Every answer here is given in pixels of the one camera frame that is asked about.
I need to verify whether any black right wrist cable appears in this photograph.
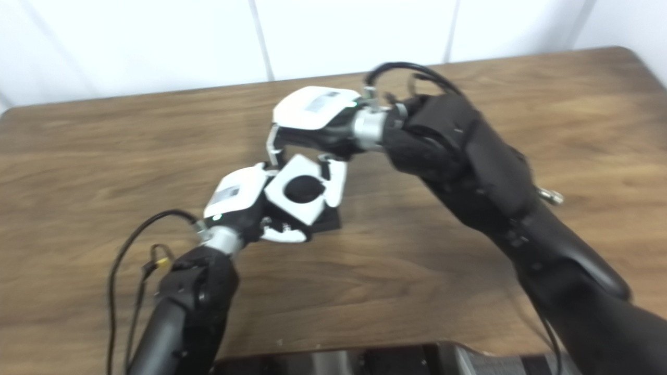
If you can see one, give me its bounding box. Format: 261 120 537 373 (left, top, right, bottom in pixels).
364 62 464 101

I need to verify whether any black cylindrical peg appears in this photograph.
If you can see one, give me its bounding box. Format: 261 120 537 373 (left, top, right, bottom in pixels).
284 176 342 233

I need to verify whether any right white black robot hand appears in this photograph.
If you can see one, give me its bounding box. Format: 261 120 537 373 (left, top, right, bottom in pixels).
266 86 365 209

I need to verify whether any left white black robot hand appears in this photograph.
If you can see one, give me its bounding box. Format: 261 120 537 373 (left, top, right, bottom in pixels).
203 162 313 244

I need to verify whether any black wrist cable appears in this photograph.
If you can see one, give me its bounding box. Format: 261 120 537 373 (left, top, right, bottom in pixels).
107 209 207 375
364 62 464 101

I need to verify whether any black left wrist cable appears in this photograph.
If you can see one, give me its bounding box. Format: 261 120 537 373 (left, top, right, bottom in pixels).
107 209 207 375

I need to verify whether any dark robot torso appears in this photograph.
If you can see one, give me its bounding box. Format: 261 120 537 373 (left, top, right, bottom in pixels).
211 341 585 375

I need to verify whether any white square piece with hole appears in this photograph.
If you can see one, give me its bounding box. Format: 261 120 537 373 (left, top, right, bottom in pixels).
264 154 334 226

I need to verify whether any thin cable with yellow connector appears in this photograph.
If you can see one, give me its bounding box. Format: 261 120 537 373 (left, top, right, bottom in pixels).
125 244 176 375

